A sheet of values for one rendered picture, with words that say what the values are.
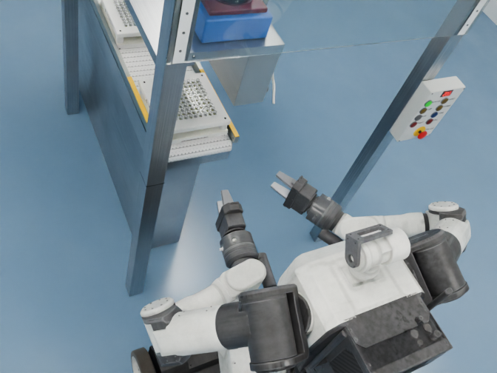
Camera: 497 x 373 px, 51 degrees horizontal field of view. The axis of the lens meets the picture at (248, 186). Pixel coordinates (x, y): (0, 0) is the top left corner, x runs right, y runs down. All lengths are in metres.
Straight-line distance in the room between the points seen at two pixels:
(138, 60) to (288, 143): 1.31
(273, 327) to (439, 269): 0.43
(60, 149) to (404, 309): 2.07
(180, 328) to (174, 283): 1.32
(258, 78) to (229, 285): 0.64
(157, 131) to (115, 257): 1.08
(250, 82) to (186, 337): 0.80
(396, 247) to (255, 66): 0.73
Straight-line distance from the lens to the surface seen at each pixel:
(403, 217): 1.53
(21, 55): 3.31
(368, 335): 1.06
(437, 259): 1.23
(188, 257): 2.49
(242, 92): 1.59
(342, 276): 1.09
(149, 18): 1.49
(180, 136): 1.75
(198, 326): 1.07
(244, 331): 1.02
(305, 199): 1.50
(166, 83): 1.36
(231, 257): 1.33
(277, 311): 1.00
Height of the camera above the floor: 2.14
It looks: 50 degrees down
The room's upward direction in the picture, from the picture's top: 22 degrees clockwise
